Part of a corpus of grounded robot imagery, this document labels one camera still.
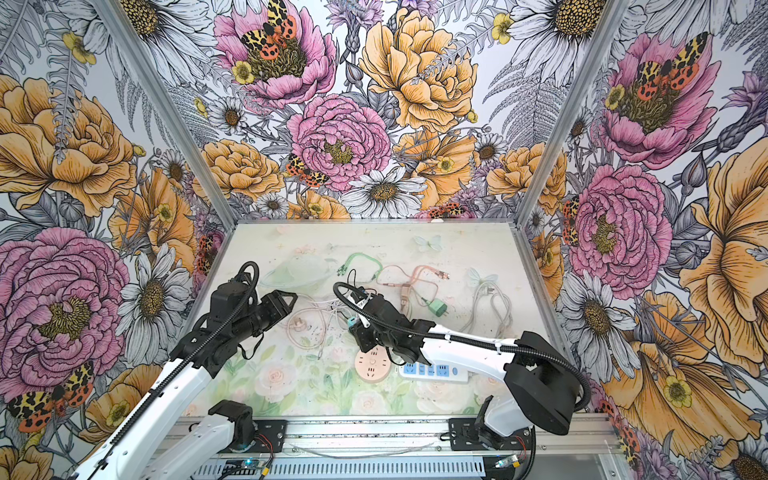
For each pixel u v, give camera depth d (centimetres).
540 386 43
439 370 83
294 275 105
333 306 96
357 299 73
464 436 74
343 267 108
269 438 73
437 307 95
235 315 53
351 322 81
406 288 99
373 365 83
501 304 99
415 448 73
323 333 92
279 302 70
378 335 68
